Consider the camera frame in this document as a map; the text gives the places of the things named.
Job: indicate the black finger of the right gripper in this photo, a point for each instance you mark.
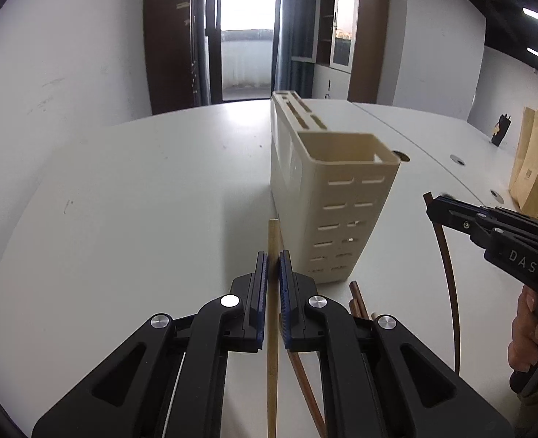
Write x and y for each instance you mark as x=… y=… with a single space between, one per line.
x=458 y=215
x=514 y=220

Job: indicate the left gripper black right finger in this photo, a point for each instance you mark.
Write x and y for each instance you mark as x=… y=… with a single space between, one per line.
x=377 y=378

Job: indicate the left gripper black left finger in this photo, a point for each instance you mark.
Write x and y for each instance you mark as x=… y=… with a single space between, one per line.
x=167 y=379

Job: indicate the dark brown chopstick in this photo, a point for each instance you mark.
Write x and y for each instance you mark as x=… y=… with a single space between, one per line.
x=452 y=293

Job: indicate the light bamboo chopstick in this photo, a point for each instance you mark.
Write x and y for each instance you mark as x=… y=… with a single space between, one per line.
x=272 y=321

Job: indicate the person's right hand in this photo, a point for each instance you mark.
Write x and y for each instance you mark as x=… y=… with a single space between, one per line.
x=523 y=348

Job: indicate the brown paper bag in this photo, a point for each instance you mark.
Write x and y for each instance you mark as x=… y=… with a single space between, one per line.
x=523 y=185

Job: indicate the reddish brown chopstick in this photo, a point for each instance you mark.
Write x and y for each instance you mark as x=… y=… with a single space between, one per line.
x=357 y=304
x=307 y=393

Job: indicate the small black object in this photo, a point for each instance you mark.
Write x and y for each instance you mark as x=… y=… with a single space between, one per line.
x=500 y=129

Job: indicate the beige plastic utensil holder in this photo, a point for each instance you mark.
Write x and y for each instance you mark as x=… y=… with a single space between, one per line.
x=328 y=187

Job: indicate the brown white glass cabinet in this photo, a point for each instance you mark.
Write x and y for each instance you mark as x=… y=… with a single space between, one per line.
x=341 y=45

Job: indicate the dark blue curtain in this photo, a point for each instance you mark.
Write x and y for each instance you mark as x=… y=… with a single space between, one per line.
x=296 y=48

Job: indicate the glass balcony door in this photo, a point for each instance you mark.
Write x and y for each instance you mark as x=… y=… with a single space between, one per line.
x=241 y=44

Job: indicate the dark wooden wardrobe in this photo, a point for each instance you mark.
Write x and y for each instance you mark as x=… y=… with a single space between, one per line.
x=170 y=47

